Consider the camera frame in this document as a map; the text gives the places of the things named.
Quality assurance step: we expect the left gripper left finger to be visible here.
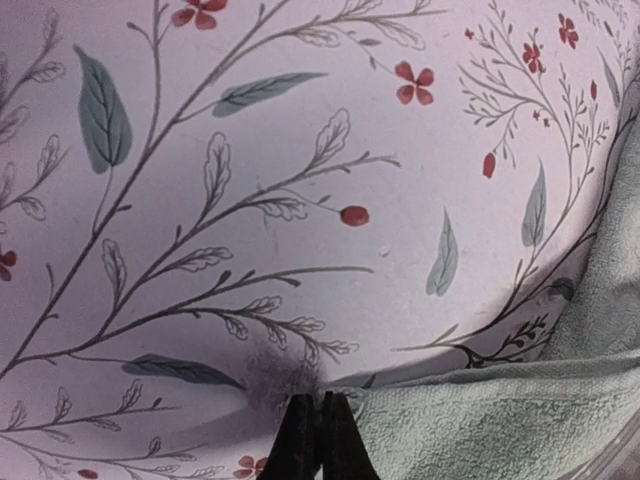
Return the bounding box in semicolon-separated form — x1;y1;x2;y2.
262;394;319;480

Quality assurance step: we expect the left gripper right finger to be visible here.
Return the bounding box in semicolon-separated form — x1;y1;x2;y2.
319;392;380;480

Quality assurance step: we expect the light green towel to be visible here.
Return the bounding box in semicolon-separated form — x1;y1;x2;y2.
341;128;639;479

